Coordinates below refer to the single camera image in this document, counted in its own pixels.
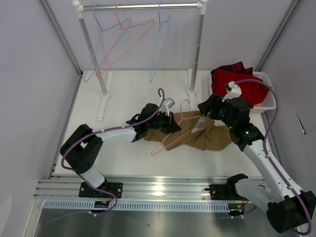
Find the metal clothes rack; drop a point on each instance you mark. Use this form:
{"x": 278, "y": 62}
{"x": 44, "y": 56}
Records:
{"x": 106, "y": 84}

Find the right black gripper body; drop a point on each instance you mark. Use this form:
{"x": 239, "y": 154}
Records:
{"x": 220, "y": 110}

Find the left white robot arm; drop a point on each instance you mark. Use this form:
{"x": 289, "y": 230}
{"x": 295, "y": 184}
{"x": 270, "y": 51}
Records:
{"x": 83, "y": 146}

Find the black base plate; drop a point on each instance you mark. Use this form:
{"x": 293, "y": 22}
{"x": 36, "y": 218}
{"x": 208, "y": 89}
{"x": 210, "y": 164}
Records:
{"x": 223, "y": 192}
{"x": 87, "y": 192}

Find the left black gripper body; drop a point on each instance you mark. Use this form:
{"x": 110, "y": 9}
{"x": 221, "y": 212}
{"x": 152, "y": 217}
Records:
{"x": 162, "y": 122}

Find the blue wire hanger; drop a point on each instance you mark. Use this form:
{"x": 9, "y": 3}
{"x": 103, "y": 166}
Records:
{"x": 126, "y": 22}
{"x": 161, "y": 42}

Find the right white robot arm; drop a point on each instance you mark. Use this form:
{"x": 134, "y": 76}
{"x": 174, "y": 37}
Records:
{"x": 285, "y": 204}

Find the tan brown skirt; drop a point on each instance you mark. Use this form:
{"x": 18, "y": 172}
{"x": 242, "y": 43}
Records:
{"x": 211, "y": 137}

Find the red folded garment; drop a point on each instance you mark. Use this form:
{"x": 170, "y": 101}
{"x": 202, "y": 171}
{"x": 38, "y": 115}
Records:
{"x": 253, "y": 92}

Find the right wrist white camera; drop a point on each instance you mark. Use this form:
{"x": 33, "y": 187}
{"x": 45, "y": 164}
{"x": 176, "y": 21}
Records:
{"x": 233, "y": 91}

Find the white plastic basket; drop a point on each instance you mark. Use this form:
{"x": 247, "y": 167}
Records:
{"x": 269, "y": 103}

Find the right blue wire hanger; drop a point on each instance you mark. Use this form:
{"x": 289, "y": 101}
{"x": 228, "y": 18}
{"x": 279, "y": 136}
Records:
{"x": 161, "y": 42}

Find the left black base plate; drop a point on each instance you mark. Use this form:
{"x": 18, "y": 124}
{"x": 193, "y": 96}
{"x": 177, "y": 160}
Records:
{"x": 87, "y": 192}

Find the aluminium mounting rail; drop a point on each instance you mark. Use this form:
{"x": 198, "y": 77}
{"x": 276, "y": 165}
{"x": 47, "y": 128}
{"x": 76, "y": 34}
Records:
{"x": 142, "y": 188}

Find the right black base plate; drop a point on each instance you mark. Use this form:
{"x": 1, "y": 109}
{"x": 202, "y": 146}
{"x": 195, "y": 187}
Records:
{"x": 223, "y": 192}

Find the white slotted cable duct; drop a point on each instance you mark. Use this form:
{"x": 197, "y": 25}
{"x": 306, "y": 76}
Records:
{"x": 138, "y": 205}

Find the leftmost blue wire hanger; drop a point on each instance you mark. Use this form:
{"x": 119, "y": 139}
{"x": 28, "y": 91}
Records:
{"x": 126, "y": 22}

